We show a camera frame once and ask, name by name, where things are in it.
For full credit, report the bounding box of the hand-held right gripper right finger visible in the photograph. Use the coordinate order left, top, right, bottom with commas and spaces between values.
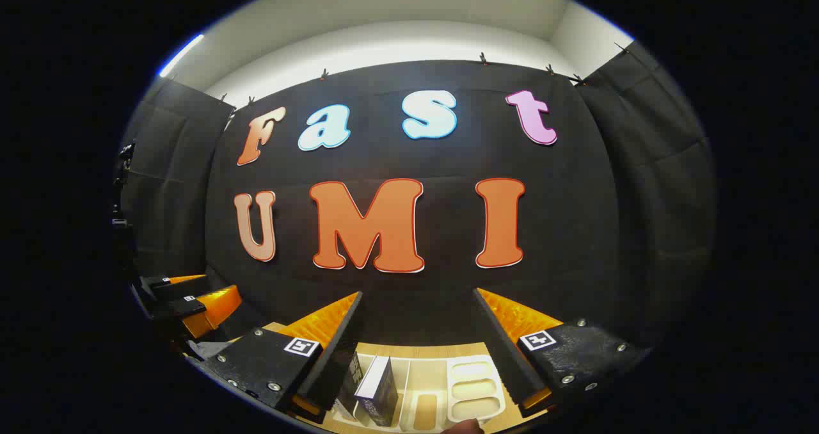
472, 287, 648, 419

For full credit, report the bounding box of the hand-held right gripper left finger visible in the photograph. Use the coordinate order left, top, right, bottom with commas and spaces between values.
203, 291, 364, 422

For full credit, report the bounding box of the white bookshelf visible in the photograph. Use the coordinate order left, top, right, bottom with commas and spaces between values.
323, 352, 507, 434

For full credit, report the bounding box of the portrait cover book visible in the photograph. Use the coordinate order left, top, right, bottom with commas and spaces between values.
336, 351, 365, 420

